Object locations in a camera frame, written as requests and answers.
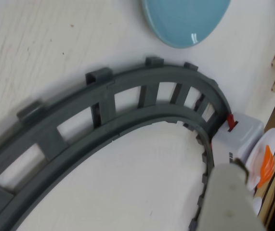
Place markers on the white toy train car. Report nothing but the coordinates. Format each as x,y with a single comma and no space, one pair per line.
238,142

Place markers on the white round plastic plate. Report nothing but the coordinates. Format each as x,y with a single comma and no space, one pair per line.
257,204
269,137

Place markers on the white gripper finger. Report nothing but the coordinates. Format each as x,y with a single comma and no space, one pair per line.
228,204

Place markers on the blue dish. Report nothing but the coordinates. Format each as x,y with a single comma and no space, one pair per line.
183,21

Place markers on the red train coupler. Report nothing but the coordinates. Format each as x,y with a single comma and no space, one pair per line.
230,121

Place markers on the orange salmon toy sushi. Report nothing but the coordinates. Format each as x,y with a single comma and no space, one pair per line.
267,166

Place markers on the grey circular toy train track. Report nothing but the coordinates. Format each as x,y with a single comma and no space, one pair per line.
132,80

